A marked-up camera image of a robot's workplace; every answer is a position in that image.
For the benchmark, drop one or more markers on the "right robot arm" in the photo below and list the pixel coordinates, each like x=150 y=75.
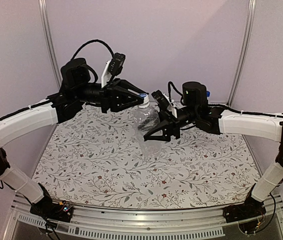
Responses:
x=220 y=119

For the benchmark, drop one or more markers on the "aluminium frame post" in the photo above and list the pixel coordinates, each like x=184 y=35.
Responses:
x=49 y=41
x=243 y=51

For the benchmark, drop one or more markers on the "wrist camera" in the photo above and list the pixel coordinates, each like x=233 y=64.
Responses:
x=164 y=103
x=112 y=68

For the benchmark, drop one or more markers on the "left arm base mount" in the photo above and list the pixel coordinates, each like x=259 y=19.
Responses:
x=46 y=208

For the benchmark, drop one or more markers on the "floral patterned table mat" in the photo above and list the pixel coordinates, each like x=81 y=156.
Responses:
x=96 y=159

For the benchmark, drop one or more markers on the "aluminium front rail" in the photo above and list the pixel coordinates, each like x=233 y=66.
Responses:
x=106 y=223

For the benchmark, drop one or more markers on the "white Pocari Sweat cap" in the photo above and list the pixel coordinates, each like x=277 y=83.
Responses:
x=146 y=101

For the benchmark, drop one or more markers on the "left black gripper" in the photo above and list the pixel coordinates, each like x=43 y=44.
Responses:
x=115 y=95

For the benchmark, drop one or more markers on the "left aluminium frame post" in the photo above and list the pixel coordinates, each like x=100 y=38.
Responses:
x=49 y=41

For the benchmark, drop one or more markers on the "right aluminium frame post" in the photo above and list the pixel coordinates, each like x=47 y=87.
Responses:
x=243 y=51

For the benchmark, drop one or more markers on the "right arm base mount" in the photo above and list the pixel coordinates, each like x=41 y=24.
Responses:
x=250 y=208

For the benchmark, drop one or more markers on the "clear plastic bottle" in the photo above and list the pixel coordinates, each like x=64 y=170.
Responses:
x=144 y=120

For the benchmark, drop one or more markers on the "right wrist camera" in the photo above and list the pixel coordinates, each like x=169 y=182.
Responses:
x=164 y=103

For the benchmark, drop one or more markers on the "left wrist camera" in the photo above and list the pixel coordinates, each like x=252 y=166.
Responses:
x=112 y=68

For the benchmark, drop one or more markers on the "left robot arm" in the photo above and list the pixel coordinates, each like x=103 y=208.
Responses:
x=79 y=86

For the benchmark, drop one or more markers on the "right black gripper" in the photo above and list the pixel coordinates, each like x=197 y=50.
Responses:
x=170 y=127

